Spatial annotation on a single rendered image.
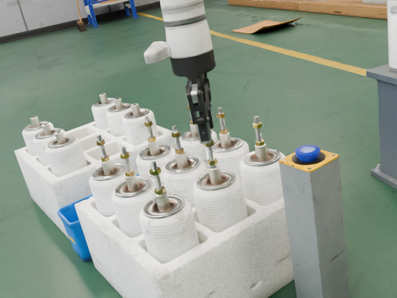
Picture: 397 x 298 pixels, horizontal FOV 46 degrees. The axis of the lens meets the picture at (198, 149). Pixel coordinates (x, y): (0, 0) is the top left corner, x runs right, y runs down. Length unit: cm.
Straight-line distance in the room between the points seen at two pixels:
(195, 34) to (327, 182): 32
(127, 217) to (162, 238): 12
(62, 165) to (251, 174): 57
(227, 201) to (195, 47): 29
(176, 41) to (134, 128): 62
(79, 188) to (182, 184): 41
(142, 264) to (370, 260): 49
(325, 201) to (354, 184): 56
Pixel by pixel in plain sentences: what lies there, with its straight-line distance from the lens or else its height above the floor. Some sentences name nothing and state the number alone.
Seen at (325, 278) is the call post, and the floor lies 10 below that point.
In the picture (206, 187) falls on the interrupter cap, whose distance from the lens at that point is 87.
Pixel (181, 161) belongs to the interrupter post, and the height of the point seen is 27.
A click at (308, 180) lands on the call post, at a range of 75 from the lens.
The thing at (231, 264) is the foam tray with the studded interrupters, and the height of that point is 13.
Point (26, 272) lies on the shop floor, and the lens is 129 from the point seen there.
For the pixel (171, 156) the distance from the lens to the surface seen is 105.
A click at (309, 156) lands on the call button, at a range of 76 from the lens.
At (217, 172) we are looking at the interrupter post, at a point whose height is 27.
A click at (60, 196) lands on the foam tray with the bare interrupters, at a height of 14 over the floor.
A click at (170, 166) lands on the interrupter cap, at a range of 98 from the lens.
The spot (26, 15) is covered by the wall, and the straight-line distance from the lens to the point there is 721.
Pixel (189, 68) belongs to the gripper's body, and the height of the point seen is 48.
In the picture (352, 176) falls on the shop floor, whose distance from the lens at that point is 139.
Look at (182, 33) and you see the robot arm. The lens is 77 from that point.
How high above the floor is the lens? 65
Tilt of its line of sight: 22 degrees down
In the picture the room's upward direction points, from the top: 11 degrees counter-clockwise
